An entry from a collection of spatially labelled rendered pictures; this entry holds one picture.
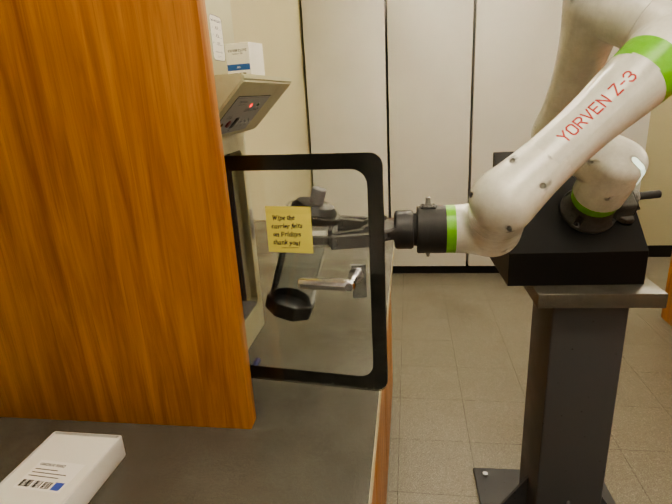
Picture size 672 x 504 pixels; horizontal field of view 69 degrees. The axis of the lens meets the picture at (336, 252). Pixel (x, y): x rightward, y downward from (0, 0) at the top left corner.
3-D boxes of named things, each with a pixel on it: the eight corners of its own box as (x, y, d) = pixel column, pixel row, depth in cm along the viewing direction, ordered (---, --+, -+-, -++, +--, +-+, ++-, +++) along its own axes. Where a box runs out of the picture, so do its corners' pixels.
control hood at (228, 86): (179, 144, 77) (169, 77, 74) (244, 129, 107) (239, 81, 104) (249, 141, 75) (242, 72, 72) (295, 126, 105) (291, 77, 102)
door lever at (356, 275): (307, 280, 79) (306, 265, 79) (364, 282, 77) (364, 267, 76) (296, 293, 74) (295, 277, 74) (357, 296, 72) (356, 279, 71)
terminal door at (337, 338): (225, 372, 91) (195, 156, 78) (388, 390, 83) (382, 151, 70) (223, 375, 90) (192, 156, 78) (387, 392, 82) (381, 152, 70)
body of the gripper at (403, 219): (414, 205, 97) (367, 206, 98) (414, 216, 89) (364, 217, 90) (414, 241, 99) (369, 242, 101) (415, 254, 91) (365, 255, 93)
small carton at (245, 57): (228, 79, 90) (224, 44, 88) (243, 79, 95) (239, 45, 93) (251, 77, 88) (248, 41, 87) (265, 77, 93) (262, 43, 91)
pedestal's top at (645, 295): (614, 266, 156) (615, 254, 155) (666, 308, 126) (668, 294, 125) (510, 267, 160) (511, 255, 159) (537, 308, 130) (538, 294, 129)
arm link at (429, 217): (446, 263, 91) (443, 248, 99) (447, 202, 87) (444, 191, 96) (413, 264, 91) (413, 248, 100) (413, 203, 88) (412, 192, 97)
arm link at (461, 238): (518, 263, 95) (513, 211, 98) (533, 243, 83) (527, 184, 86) (444, 264, 97) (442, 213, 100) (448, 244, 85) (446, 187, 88)
